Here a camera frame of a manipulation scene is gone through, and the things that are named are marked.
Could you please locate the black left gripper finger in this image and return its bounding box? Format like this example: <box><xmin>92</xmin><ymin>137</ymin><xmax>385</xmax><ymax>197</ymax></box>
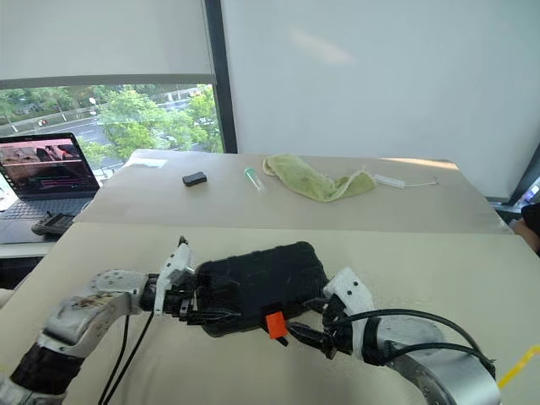
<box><xmin>185</xmin><ymin>310</ymin><xmax>244</xmax><ymax>327</ymax></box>

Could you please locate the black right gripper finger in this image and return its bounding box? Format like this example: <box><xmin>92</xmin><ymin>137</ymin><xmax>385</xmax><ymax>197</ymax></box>
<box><xmin>300</xmin><ymin>297</ymin><xmax>330</xmax><ymax>312</ymax></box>
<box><xmin>288</xmin><ymin>321</ymin><xmax>335</xmax><ymax>350</ymax></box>

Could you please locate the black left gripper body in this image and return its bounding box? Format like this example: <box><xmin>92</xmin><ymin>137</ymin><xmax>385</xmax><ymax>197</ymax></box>
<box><xmin>161</xmin><ymin>269</ymin><xmax>200</xmax><ymax>325</ymax></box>

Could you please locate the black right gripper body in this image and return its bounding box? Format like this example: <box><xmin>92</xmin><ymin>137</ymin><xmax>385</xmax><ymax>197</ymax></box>
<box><xmin>320</xmin><ymin>294</ymin><xmax>356</xmax><ymax>360</ymax></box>

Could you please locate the black tool case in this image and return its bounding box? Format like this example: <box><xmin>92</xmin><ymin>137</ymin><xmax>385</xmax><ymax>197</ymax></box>
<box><xmin>195</xmin><ymin>240</ymin><xmax>331</xmax><ymax>341</ymax></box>

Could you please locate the small black box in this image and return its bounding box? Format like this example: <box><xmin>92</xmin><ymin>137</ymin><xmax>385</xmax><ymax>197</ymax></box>
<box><xmin>181</xmin><ymin>170</ymin><xmax>209</xmax><ymax>188</ymax></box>

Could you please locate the green towel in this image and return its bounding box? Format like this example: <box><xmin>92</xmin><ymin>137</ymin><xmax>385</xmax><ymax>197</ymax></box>
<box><xmin>262</xmin><ymin>153</ymin><xmax>376</xmax><ymax>204</ymax></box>

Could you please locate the clear tube green cap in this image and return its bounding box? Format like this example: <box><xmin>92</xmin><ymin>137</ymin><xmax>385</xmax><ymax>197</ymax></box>
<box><xmin>243</xmin><ymin>167</ymin><xmax>268</xmax><ymax>196</ymax></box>

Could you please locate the black handheld controller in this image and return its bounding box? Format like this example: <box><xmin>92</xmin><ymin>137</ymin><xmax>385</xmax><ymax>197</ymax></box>
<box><xmin>30</xmin><ymin>212</ymin><xmax>77</xmax><ymax>237</ymax></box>

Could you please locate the white side desk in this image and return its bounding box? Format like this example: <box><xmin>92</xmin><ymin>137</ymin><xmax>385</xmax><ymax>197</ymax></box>
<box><xmin>0</xmin><ymin>241</ymin><xmax>57</xmax><ymax>259</ymax></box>

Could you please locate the open grey laptop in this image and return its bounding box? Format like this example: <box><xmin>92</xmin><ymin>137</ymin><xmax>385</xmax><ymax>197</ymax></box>
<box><xmin>0</xmin><ymin>132</ymin><xmax>101</xmax><ymax>221</ymax></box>

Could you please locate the white roller blind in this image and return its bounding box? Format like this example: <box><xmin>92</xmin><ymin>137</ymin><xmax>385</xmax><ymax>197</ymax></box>
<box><xmin>0</xmin><ymin>0</ymin><xmax>218</xmax><ymax>90</ymax></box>

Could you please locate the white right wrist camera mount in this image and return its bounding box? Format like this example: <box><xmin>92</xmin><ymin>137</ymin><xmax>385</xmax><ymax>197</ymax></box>
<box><xmin>321</xmin><ymin>266</ymin><xmax>380</xmax><ymax>360</ymax></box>

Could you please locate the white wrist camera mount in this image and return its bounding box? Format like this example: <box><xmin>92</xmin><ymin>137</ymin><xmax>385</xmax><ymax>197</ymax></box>
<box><xmin>153</xmin><ymin>244</ymin><xmax>197</xmax><ymax>317</ymax></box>
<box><xmin>321</xmin><ymin>266</ymin><xmax>380</xmax><ymax>360</ymax></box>

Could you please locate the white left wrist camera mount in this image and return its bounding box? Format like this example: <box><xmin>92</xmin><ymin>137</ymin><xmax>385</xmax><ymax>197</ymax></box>
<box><xmin>153</xmin><ymin>244</ymin><xmax>197</xmax><ymax>317</ymax></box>

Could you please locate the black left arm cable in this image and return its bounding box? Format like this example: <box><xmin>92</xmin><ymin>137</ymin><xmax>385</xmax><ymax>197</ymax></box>
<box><xmin>98</xmin><ymin>235</ymin><xmax>190</xmax><ymax>405</ymax></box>

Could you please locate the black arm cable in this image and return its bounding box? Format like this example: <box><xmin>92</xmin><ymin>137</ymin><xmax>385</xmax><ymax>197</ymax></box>
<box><xmin>98</xmin><ymin>235</ymin><xmax>190</xmax><ymax>405</ymax></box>
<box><xmin>336</xmin><ymin>308</ymin><xmax>498</xmax><ymax>377</ymax></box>

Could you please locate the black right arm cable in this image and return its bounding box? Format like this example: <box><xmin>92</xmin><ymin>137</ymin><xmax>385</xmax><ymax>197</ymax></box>
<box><xmin>336</xmin><ymin>308</ymin><xmax>498</xmax><ymax>377</ymax></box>

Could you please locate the yellow cord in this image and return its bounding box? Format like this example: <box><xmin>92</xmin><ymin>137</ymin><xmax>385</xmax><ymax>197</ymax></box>
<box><xmin>497</xmin><ymin>345</ymin><xmax>540</xmax><ymax>390</ymax></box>

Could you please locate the black window frame post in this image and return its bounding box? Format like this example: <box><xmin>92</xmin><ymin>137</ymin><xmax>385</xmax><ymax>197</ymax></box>
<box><xmin>203</xmin><ymin>0</ymin><xmax>239</xmax><ymax>154</ymax></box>

